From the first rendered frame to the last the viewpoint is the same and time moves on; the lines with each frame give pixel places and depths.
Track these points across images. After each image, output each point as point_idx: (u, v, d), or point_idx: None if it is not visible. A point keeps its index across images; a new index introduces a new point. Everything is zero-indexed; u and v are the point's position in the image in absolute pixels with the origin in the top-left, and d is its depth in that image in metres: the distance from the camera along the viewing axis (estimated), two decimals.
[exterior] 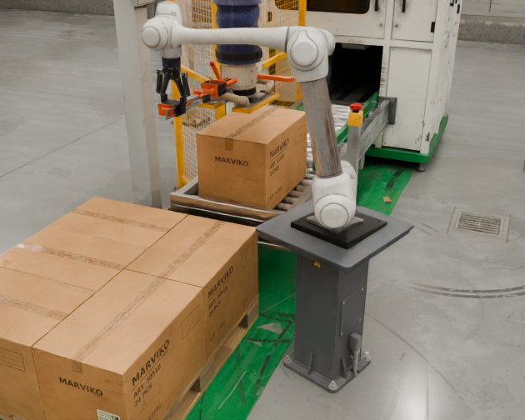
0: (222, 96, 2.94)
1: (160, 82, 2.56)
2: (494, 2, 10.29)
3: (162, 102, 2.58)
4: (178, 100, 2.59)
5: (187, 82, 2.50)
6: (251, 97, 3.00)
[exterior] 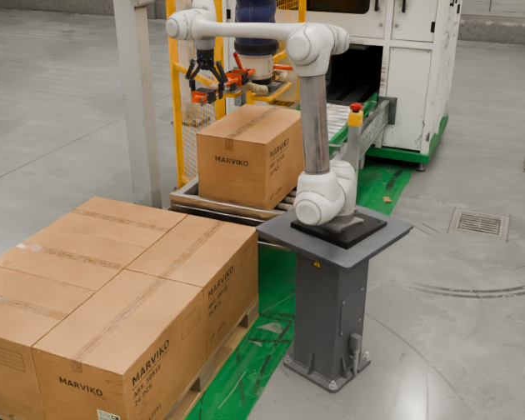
0: (242, 85, 3.12)
1: (191, 70, 2.73)
2: (494, 2, 10.29)
3: (191, 87, 2.75)
4: (209, 88, 2.76)
5: (222, 69, 2.67)
6: (268, 87, 3.19)
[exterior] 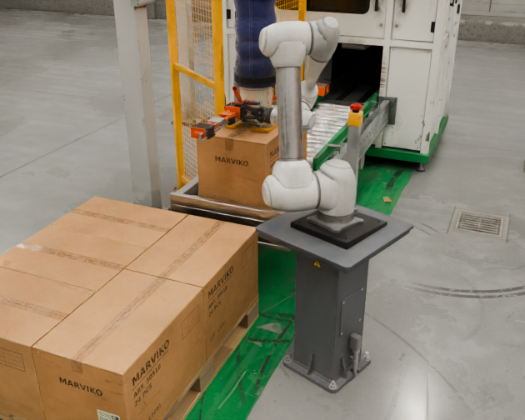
0: None
1: (251, 122, 3.10)
2: (494, 2, 10.29)
3: None
4: (208, 123, 2.84)
5: (252, 102, 3.04)
6: None
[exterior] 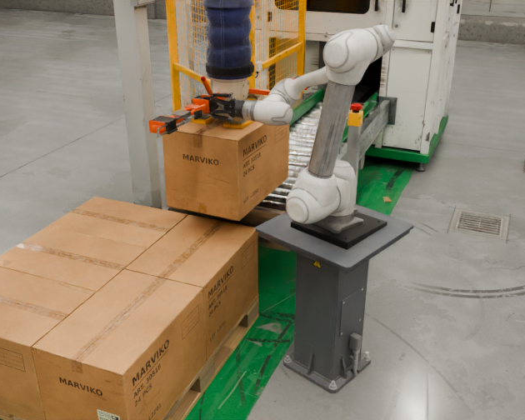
0: None
1: (221, 116, 2.77)
2: (494, 2, 10.29)
3: None
4: (170, 117, 2.52)
5: (222, 94, 2.71)
6: None
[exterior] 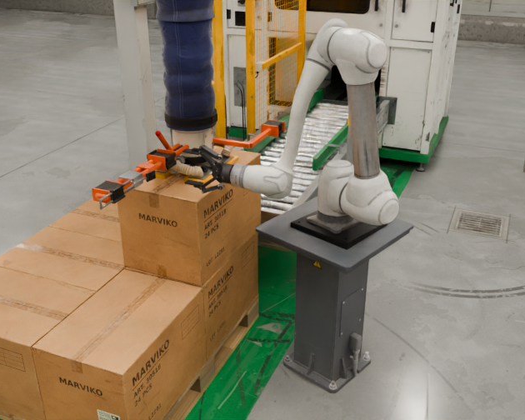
0: (172, 166, 2.60)
1: (211, 187, 2.45)
2: (494, 2, 10.29)
3: (196, 182, 2.48)
4: (117, 182, 2.25)
5: (212, 152, 2.37)
6: (205, 166, 2.66)
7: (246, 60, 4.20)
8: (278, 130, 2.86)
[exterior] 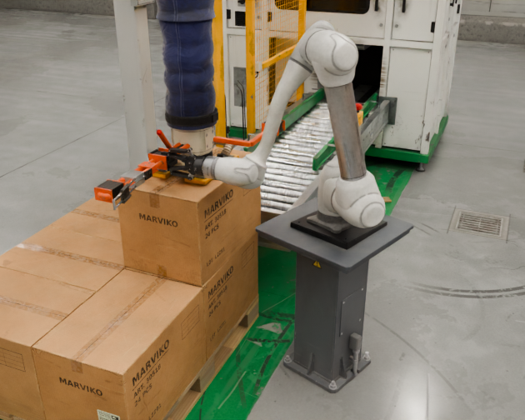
0: None
1: (181, 172, 2.49)
2: (494, 2, 10.29)
3: None
4: (118, 181, 2.24)
5: (181, 149, 2.44)
6: None
7: (246, 60, 4.20)
8: (278, 128, 2.86)
